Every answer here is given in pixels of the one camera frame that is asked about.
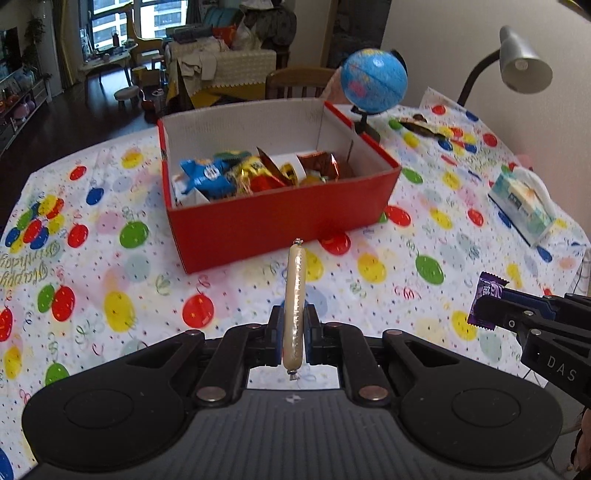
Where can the white stool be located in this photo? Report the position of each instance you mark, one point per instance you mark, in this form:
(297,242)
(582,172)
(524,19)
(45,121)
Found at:
(128,94)

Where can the person's right hand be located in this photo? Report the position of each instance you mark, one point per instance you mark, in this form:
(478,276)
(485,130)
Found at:
(584,447)

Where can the red cardboard box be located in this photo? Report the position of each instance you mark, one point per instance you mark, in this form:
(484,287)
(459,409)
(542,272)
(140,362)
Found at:
(286,221)

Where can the potted plant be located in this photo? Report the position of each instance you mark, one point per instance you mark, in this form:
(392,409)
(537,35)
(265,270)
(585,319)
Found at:
(36,41)

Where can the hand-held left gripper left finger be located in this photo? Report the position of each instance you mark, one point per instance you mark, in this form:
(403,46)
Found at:
(275,333)

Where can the tv cabinet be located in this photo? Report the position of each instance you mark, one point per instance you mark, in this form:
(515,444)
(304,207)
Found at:
(23,110)

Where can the crumpled snack wrapper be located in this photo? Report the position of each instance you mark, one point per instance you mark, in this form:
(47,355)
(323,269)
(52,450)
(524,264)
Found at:
(425,127)

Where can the blue globe on black stand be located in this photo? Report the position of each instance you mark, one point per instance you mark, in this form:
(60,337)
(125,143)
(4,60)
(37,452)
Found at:
(376,81)

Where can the gold snack packet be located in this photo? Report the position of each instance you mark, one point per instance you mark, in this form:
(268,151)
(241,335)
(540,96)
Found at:
(290,173)

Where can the sausage stick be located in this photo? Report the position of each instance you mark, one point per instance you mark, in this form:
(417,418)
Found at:
(295,300)

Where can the window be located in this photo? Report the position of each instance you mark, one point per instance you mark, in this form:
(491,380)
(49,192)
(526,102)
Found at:
(138,18)

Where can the blue snack packet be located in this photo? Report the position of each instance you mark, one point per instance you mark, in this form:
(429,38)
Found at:
(207,177)

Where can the sofa with cream cover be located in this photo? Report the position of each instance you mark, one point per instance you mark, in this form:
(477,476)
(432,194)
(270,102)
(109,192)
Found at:
(221,69)

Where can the red bag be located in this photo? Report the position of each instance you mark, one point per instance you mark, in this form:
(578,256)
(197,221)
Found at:
(227,33)

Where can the wooden chair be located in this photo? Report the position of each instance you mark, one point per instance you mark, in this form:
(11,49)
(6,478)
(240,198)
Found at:
(295,83)

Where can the pile of clothes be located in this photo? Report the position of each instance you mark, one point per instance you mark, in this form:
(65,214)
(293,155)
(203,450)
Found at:
(270,25)

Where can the yellow wooden armchair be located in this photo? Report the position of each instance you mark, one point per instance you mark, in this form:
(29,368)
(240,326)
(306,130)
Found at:
(145,46)

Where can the purple candy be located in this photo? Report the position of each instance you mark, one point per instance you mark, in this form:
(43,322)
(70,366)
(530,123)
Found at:
(487,300)

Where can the brown snack packet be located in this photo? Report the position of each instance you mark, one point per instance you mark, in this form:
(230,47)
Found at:
(323,166)

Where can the balloon print tablecloth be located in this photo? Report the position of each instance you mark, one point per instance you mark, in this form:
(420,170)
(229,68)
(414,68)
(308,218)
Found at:
(138,277)

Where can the television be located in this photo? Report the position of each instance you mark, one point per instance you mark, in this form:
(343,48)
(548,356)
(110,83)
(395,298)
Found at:
(9,50)

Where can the blue chair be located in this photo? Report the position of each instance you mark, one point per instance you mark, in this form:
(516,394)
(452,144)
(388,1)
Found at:
(221,16)

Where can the silver desk lamp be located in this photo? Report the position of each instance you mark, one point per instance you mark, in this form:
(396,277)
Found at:
(524,62)

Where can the green snack packet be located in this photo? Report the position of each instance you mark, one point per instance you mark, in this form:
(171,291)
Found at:
(231,155)

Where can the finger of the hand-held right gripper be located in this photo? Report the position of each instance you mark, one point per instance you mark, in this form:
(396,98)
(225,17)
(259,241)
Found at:
(526,295)
(498,314)

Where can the round side table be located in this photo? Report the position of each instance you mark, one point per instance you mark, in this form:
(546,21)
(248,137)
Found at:
(104,64)

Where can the yellow and red snack packet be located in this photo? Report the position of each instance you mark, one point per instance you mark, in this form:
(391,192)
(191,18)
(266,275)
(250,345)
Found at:
(256,177)

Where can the tissue pack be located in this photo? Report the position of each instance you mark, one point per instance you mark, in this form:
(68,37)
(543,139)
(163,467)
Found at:
(524,203)

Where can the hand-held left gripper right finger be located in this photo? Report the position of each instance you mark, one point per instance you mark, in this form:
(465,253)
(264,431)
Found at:
(311,333)

